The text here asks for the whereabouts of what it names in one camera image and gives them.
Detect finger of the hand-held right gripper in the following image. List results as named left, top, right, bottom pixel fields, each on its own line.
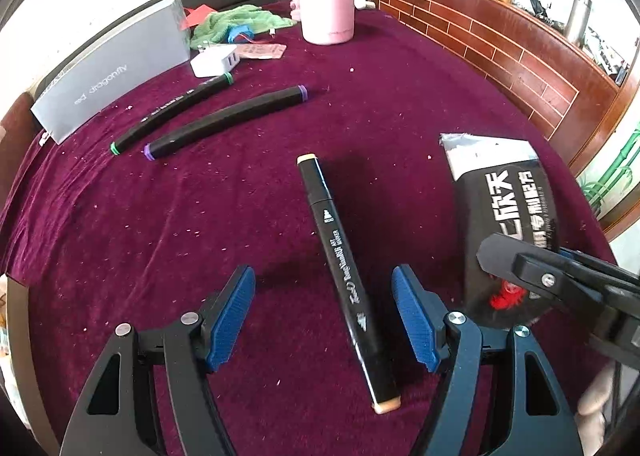
left=560, top=248, right=640, bottom=287
left=477, top=234, right=608, bottom=309

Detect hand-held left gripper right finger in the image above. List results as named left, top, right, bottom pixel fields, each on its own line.
left=391, top=265, right=586, bottom=456

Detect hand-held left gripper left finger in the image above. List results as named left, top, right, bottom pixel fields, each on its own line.
left=59, top=265, right=257, bottom=456

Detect black snack packet red crab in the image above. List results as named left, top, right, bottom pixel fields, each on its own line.
left=439, top=132, right=566, bottom=329

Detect black marker cream caps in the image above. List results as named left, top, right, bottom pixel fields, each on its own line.
left=296, top=153, right=402, bottom=414

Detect brown cardboard box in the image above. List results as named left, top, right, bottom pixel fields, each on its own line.
left=0, top=276, right=56, bottom=456

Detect person's right hand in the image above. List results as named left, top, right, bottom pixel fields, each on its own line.
left=575, top=363, right=621, bottom=456

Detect maroon velvet tablecloth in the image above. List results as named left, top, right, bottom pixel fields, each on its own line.
left=0, top=0, right=618, bottom=456

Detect black marker purple caps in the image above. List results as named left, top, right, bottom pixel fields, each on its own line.
left=143, top=84, right=308, bottom=161

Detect black marker green caps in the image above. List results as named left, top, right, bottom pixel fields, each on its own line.
left=110, top=73, right=235, bottom=157

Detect steel thermos flask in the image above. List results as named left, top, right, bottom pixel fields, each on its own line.
left=565, top=0, right=593, bottom=47

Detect white charger adapter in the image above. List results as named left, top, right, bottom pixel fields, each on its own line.
left=190, top=44, right=240, bottom=79

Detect pink flat packet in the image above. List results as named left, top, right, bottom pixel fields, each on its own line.
left=235, top=43, right=287, bottom=61

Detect grey cardboard box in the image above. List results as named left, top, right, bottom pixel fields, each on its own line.
left=30, top=0, right=192, bottom=145

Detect brown chair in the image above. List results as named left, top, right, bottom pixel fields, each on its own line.
left=0, top=93, right=38, bottom=201

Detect green cloth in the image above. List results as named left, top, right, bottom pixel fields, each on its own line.
left=190, top=4, right=297, bottom=49

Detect red paper piece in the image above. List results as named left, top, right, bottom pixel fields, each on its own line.
left=180, top=6, right=213, bottom=30

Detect bamboo wall sticker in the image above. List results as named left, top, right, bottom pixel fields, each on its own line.
left=577, top=123, right=640, bottom=221

